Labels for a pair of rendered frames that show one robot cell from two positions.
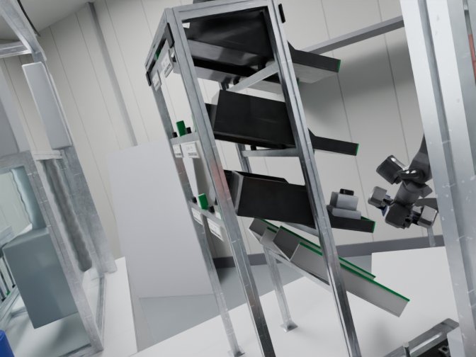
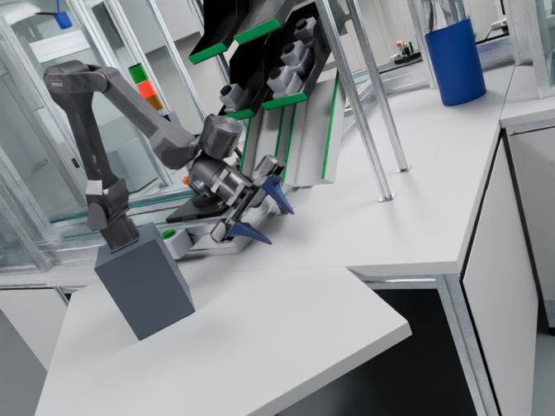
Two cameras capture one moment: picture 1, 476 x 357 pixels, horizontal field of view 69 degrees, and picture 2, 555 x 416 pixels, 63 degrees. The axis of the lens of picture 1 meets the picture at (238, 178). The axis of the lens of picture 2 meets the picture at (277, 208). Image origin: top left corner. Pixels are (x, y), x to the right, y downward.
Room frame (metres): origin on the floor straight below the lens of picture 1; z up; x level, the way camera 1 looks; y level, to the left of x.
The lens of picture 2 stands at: (1.69, -0.85, 1.36)
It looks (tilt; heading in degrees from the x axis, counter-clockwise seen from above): 20 degrees down; 147
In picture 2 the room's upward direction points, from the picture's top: 24 degrees counter-clockwise
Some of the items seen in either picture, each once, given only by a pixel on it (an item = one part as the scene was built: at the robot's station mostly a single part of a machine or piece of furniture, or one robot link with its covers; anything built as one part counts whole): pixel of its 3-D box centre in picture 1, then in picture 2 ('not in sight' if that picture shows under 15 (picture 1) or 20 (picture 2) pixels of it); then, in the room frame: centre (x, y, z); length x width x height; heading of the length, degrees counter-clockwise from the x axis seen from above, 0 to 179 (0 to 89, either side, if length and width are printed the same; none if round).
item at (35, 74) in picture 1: (74, 174); not in sight; (1.90, 0.85, 1.43); 0.30 x 0.09 x 1.13; 18
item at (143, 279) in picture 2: not in sight; (146, 278); (0.67, -0.60, 0.96); 0.14 x 0.14 x 0.20; 66
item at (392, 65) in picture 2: not in sight; (406, 49); (0.30, 1.13, 1.01); 0.24 x 0.24 x 0.13; 18
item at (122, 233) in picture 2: not in sight; (119, 231); (0.67, -0.60, 1.09); 0.07 x 0.07 x 0.06; 66
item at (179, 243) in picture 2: not in sight; (158, 245); (0.43, -0.46, 0.93); 0.21 x 0.07 x 0.06; 18
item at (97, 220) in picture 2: not in sight; (107, 208); (0.67, -0.59, 1.15); 0.09 x 0.07 x 0.06; 119
